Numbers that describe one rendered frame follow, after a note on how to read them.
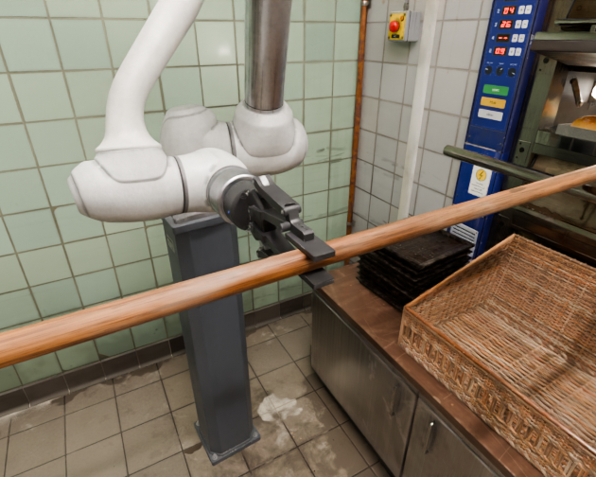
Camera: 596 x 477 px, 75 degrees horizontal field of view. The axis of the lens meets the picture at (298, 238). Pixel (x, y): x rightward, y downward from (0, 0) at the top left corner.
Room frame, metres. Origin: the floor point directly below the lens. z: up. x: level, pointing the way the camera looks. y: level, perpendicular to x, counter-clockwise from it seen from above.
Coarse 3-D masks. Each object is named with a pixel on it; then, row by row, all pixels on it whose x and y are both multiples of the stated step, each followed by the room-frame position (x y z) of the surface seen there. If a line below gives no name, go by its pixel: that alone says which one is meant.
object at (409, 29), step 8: (392, 16) 1.72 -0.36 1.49; (408, 16) 1.65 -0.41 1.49; (416, 16) 1.67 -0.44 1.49; (400, 24) 1.67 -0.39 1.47; (408, 24) 1.65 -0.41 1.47; (416, 24) 1.67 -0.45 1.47; (392, 32) 1.71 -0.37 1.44; (400, 32) 1.67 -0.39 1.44; (408, 32) 1.65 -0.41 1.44; (416, 32) 1.68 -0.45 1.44; (392, 40) 1.71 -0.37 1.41; (400, 40) 1.67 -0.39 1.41; (408, 40) 1.66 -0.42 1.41; (416, 40) 1.68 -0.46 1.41
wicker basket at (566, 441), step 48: (528, 240) 1.10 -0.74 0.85; (432, 288) 0.97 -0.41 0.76; (480, 288) 1.08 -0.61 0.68; (528, 288) 1.03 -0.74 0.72; (576, 288) 0.93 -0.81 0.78; (432, 336) 0.82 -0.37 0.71; (480, 336) 0.94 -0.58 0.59; (528, 336) 0.95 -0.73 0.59; (576, 336) 0.87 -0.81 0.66; (480, 384) 0.68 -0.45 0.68; (528, 384) 0.76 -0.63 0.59; (576, 384) 0.75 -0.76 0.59; (528, 432) 0.57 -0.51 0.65; (576, 432) 0.61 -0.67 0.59
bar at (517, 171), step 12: (456, 156) 1.00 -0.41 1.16; (468, 156) 0.96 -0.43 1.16; (480, 156) 0.94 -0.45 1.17; (492, 168) 0.90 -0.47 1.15; (504, 168) 0.87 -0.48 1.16; (516, 168) 0.85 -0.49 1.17; (528, 168) 0.84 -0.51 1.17; (528, 180) 0.82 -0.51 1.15; (540, 180) 0.80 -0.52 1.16; (564, 192) 0.75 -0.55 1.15; (576, 192) 0.73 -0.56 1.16; (588, 192) 0.71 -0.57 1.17
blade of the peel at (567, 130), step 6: (558, 126) 1.14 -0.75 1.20; (564, 126) 1.13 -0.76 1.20; (570, 126) 1.12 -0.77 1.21; (558, 132) 1.14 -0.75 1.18; (564, 132) 1.13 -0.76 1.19; (570, 132) 1.11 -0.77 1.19; (576, 132) 1.10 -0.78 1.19; (582, 132) 1.09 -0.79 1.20; (588, 132) 1.07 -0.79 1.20; (594, 132) 1.06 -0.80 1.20; (582, 138) 1.08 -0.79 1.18; (588, 138) 1.07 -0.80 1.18; (594, 138) 1.06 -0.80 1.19
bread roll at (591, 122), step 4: (584, 116) 1.12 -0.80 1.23; (588, 116) 1.11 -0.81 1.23; (592, 116) 1.10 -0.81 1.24; (576, 120) 1.13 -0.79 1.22; (580, 120) 1.12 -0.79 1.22; (584, 120) 1.11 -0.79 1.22; (588, 120) 1.10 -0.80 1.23; (592, 120) 1.09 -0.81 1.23; (572, 124) 1.13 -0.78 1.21; (576, 124) 1.12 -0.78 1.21; (580, 124) 1.11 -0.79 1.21; (584, 124) 1.10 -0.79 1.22; (588, 124) 1.09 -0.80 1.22; (592, 124) 1.09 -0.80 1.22; (584, 128) 1.09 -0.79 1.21; (588, 128) 1.09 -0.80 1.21; (592, 128) 1.08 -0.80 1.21
